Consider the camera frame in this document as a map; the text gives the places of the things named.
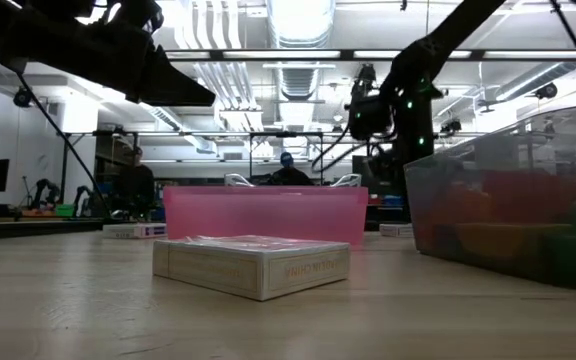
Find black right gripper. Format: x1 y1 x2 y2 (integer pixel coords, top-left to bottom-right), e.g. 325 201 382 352
350 93 395 142

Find silver ceiling duct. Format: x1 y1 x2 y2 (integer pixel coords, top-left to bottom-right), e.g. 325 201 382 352
266 0 338 101

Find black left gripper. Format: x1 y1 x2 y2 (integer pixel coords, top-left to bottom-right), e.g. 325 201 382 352
0 0 217 107

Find black background table frame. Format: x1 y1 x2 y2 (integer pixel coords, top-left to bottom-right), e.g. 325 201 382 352
57 130 325 187

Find grey translucent plastic bin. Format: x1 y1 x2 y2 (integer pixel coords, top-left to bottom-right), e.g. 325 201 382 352
404 103 576 292

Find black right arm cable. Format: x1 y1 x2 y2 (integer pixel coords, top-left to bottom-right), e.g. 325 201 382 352
310 124 369 174

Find black overhead light bar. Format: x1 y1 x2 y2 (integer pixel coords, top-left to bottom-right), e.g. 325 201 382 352
165 48 576 63

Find pink translucent plastic bin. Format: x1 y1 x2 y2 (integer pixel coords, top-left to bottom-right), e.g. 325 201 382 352
162 185 370 247

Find orange-backed card deck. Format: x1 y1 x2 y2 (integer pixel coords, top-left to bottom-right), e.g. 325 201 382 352
151 234 352 302

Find red two-stud block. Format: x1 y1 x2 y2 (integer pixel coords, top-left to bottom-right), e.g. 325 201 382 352
482 169 576 226

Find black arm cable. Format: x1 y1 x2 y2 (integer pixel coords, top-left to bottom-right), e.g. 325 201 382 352
15 73 113 220
310 124 369 174

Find person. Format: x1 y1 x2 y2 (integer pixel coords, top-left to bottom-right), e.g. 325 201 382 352
117 144 156 221
266 151 314 187

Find black aluminium rig frame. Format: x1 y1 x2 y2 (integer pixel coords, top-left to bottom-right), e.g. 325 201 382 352
0 218 119 241

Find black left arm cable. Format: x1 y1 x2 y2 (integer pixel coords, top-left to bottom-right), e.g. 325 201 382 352
15 73 113 220

